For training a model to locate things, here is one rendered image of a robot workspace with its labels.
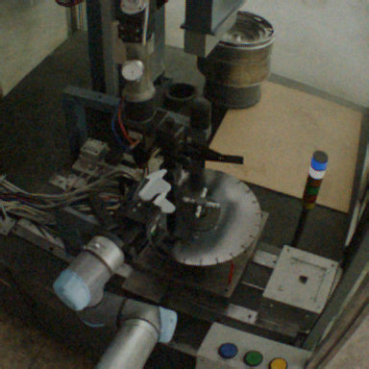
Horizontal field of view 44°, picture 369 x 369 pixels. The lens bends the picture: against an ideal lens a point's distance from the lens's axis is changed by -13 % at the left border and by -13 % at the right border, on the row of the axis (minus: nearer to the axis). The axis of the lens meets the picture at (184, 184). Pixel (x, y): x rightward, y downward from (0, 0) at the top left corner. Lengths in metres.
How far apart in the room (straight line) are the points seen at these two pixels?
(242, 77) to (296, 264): 0.78
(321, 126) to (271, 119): 0.22
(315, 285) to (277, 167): 0.59
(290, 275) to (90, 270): 0.61
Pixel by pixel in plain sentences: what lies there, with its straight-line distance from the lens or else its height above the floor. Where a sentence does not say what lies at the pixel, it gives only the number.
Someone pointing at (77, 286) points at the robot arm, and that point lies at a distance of 0.91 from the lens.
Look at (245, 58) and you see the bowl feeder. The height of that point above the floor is 1.04.
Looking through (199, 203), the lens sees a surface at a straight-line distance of 1.32.
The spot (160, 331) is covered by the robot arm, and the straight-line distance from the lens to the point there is 0.97.
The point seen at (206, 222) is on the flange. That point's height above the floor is 0.96.
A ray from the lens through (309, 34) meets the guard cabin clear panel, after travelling 2.14.
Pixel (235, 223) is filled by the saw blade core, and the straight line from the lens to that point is 1.36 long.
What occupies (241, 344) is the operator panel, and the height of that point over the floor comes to 0.90.
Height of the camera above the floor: 2.03
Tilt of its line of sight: 49 degrees down
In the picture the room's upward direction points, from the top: 1 degrees clockwise
